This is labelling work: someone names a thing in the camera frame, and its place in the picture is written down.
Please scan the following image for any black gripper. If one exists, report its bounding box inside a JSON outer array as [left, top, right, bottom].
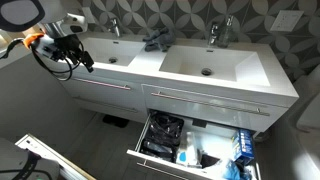
[[53, 33, 95, 74]]

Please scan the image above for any blue terry towel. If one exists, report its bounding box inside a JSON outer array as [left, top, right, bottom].
[[142, 27, 177, 53]]

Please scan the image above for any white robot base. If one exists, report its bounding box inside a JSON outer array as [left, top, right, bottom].
[[0, 137, 61, 180]]

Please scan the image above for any white open drawer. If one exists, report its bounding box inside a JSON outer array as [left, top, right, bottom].
[[126, 109, 263, 180]]

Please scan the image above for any white sink basin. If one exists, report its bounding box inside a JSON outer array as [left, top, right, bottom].
[[79, 37, 147, 67], [159, 44, 271, 87]]

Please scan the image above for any chrome faucet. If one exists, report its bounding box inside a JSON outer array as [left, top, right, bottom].
[[107, 17, 122, 38], [208, 22, 220, 47]]

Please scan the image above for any white double sink vanity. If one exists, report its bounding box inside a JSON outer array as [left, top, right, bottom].
[[41, 31, 300, 134]]

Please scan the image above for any black floor mat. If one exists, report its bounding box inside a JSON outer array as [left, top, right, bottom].
[[102, 114, 130, 129]]

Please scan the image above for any white blue wipes packet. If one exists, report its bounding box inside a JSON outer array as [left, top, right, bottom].
[[175, 131, 203, 168]]

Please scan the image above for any clear soap dispenser bottle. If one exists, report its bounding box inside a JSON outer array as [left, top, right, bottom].
[[218, 14, 235, 49]]

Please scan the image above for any black pouch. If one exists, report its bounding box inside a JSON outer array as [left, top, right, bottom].
[[200, 153, 221, 169]]

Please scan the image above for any blue minoxidil box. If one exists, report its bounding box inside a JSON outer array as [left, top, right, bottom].
[[233, 129, 255, 165]]

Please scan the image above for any clear plastic bag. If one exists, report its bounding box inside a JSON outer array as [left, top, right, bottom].
[[216, 159, 251, 180]]

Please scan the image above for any white toilet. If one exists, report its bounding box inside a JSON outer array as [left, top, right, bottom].
[[293, 64, 320, 180]]

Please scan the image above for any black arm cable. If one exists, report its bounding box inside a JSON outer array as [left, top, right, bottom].
[[31, 39, 84, 82]]

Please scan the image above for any short steel drawer handle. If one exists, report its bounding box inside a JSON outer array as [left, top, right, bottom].
[[72, 77, 132, 91]]

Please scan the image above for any orange cable strap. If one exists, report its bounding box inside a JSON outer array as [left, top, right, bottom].
[[23, 32, 44, 48]]

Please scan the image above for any white metal rail frame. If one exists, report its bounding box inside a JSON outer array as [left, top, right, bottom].
[[14, 133, 96, 180]]

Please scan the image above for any steel open drawer handle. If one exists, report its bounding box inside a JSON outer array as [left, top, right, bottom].
[[136, 159, 189, 180]]

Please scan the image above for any long steel drawer handle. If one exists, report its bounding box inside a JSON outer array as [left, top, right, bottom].
[[150, 91, 271, 117]]

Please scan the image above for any white wall outlet plate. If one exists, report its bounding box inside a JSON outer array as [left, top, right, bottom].
[[269, 9, 305, 33]]

